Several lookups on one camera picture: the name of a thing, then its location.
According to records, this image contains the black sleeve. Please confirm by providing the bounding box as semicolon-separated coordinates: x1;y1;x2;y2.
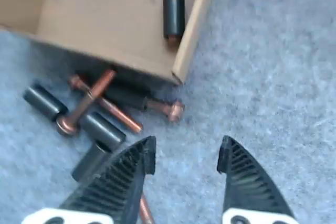
71;142;116;183
162;0;186;39
81;112;127;149
22;83;69;121
104;84;149;112

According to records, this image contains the cardboard box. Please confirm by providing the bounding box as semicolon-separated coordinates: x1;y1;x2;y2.
0;0;220;86

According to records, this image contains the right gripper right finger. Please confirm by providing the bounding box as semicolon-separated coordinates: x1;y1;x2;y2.
216;135;300;224

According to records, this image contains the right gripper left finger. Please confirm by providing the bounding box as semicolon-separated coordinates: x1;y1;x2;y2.
22;135;156;224

